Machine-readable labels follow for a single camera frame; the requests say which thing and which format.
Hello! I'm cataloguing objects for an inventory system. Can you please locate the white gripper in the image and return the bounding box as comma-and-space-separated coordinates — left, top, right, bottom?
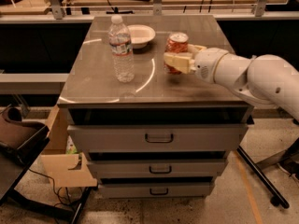
164, 44, 229, 84

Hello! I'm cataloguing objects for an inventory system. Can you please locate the red coke can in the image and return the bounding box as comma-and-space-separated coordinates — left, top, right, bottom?
164, 32, 190, 76

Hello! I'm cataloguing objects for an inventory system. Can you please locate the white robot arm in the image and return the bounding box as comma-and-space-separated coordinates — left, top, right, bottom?
164, 45, 299, 120

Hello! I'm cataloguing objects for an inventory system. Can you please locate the clear plastic water bottle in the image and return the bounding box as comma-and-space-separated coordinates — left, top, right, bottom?
108, 14, 135, 83

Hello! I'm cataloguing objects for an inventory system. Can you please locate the white bowl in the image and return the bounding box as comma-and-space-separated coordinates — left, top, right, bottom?
128, 25, 156, 49

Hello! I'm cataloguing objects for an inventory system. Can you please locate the grey drawer cabinet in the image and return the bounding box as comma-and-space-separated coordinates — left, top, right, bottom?
58, 15, 252, 188

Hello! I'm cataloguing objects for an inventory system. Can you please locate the top grey drawer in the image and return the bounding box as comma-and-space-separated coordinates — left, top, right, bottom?
67, 124, 248, 153

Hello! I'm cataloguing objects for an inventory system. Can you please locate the grey drawer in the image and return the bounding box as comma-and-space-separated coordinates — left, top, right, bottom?
99, 182, 214, 199
67, 124, 248, 153
87, 159, 227, 179

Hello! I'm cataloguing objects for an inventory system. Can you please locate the bottom grey drawer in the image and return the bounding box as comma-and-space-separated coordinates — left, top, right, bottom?
99, 182, 214, 199

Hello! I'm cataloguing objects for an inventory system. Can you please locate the middle grey drawer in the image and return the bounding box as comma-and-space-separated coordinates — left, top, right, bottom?
87, 159, 227, 179

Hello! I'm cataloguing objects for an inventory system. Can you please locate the dark shoe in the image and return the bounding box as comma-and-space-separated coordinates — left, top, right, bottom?
278, 160, 299, 181

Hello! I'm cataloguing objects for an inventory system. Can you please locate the cardboard box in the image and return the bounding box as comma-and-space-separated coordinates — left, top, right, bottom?
41, 105, 97, 188

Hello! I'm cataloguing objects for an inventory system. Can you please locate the black metal stand leg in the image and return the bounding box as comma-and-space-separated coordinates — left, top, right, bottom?
237, 147, 290, 209

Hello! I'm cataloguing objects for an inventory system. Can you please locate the brown chair seat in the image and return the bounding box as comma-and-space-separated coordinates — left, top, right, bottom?
0, 105, 50, 166

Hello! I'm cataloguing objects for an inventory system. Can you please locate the black floor cable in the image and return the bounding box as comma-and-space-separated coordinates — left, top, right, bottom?
28, 168, 82, 217

